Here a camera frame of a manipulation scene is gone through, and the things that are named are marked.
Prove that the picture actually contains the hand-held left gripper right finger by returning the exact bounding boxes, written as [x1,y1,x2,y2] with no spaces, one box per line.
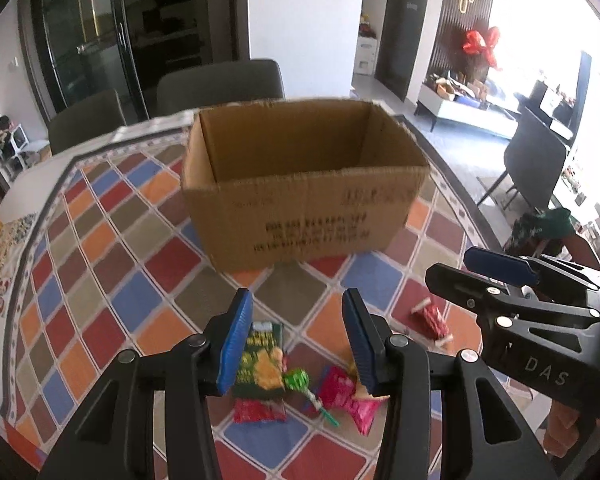
[341,287,561,480]

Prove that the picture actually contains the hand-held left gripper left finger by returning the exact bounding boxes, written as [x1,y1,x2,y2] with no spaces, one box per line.
[40,287,255,480]

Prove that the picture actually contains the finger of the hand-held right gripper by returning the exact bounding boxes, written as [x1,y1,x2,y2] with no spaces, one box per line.
[463,247,600,307]
[424,263,600,349]

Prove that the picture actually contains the green snack packet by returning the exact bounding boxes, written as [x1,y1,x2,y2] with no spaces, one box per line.
[232,321,286,401]

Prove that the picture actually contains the red candy with white ends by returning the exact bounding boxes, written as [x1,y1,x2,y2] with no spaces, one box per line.
[410,299,453,352]

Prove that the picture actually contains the pink snack packet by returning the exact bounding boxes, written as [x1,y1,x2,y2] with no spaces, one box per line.
[318,365,357,411]

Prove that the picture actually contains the green lollipop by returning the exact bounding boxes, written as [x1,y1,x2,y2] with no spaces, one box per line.
[281,368,342,427]

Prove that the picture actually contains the red snack packet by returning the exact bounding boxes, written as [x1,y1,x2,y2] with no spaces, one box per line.
[233,398,287,424]

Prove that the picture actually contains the pink bow-shaped candy wrapper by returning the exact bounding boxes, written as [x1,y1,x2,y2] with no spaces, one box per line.
[345,391,382,437]

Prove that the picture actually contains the cardboard box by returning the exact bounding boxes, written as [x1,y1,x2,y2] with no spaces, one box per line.
[181,99,432,272]

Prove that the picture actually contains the person's right hand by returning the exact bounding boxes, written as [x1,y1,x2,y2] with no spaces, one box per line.
[546,402,597,462]

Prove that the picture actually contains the green printed clothing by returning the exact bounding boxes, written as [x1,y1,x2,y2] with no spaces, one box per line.
[509,208,577,256]

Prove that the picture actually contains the brown wooden chair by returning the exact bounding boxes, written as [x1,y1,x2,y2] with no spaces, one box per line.
[561,234,600,275]

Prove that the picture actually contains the dark grey side chair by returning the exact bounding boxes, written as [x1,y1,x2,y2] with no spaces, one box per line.
[476,106,572,212]

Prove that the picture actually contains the colourful diamond pattern tablecloth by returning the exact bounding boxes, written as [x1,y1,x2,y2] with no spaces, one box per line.
[0,105,548,480]

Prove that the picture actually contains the white low console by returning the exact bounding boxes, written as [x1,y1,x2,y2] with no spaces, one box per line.
[414,82,525,142]

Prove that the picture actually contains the cardboard clutter pile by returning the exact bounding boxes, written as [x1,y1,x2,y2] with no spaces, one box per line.
[424,71,492,102]

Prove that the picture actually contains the red bow decoration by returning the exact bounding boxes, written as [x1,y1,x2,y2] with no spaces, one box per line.
[462,27,504,72]

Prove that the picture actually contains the floral patterned cloth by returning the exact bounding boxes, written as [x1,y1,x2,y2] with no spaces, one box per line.
[0,214,37,317]

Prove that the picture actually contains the white plastic drawer unit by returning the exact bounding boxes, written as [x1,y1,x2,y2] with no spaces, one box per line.
[355,35,379,77]

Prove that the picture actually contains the wide grey dining chair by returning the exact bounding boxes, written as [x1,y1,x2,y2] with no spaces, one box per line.
[156,59,286,117]

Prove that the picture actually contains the dark interior door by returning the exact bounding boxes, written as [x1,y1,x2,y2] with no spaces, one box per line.
[374,0,444,104]

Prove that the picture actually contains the narrow grey dining chair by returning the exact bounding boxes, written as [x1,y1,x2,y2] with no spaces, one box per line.
[47,88,129,156]

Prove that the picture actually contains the white small rack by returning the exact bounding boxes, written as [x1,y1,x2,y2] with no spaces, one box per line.
[0,124,45,172]

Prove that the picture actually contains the black glass sliding door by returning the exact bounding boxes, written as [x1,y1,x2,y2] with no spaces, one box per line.
[30,0,137,122]

